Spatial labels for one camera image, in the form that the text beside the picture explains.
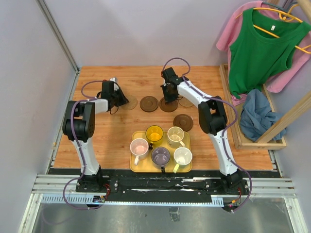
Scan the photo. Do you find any white mug yellow handle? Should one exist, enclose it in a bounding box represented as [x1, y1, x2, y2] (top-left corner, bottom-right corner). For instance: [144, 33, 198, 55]
[173, 147, 192, 173]

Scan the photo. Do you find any pink ceramic mug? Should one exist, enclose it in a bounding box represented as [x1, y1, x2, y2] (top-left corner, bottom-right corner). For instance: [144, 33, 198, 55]
[130, 138, 149, 166]

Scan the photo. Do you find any green tank top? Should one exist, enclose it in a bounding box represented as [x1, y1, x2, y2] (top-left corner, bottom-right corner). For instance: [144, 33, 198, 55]
[228, 7, 311, 99]

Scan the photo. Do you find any aluminium corner profile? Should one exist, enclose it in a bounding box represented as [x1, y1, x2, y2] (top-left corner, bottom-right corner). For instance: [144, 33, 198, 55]
[36, 0, 80, 73]

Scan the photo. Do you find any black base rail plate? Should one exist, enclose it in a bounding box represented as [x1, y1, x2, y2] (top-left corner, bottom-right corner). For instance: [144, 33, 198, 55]
[47, 167, 268, 204]

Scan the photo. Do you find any wooden rack frame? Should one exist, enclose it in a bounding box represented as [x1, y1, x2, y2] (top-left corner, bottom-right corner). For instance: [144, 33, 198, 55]
[216, 0, 311, 150]

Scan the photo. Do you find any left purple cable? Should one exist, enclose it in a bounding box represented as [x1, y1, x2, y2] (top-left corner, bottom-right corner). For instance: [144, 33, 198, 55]
[63, 79, 107, 210]

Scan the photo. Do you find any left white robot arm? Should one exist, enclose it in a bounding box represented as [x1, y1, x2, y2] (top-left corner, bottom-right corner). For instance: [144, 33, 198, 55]
[62, 77, 129, 192]

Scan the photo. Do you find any purple cable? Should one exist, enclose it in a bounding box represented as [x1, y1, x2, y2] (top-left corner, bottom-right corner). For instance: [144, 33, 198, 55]
[63, 79, 107, 210]
[162, 57, 253, 214]

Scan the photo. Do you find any purple ceramic mug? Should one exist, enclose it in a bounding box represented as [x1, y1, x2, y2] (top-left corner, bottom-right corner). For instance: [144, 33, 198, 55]
[151, 147, 171, 173]

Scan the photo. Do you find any dark brown coaster back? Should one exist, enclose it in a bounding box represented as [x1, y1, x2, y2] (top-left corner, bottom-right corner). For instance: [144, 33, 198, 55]
[139, 96, 159, 112]

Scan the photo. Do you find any yellow glass mug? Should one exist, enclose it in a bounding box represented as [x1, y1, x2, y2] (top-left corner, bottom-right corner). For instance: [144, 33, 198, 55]
[145, 125, 164, 150]

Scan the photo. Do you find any pink t-shirt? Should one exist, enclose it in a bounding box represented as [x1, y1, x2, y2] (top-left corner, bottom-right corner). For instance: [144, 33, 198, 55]
[216, 1, 311, 105]

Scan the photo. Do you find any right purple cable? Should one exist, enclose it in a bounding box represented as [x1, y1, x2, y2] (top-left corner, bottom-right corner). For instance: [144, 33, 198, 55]
[162, 57, 253, 214]

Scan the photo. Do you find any blue crumpled cloth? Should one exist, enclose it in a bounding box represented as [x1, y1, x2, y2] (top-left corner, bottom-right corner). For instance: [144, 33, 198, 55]
[240, 89, 283, 142]

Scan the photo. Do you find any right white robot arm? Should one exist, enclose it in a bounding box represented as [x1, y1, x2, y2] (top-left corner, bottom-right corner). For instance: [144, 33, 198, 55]
[161, 67, 252, 195]

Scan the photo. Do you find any yellow plastic tray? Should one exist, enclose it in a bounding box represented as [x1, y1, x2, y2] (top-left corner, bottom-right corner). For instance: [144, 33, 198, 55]
[130, 131, 192, 173]

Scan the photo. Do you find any cream ceramic mug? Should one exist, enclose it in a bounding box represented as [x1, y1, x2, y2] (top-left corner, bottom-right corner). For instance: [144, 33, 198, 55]
[167, 126, 185, 148]

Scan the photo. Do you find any dark brown coaster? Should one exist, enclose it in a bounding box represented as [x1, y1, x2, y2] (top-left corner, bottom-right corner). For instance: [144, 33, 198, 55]
[173, 114, 193, 132]
[139, 96, 159, 112]
[159, 98, 178, 112]

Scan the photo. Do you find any yellow clothes hanger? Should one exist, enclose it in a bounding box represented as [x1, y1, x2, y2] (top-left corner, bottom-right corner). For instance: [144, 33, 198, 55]
[237, 7, 311, 54]

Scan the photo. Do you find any woven coaster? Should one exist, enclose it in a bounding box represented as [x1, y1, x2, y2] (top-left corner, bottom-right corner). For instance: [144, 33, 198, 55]
[121, 95, 138, 110]
[178, 97, 193, 107]

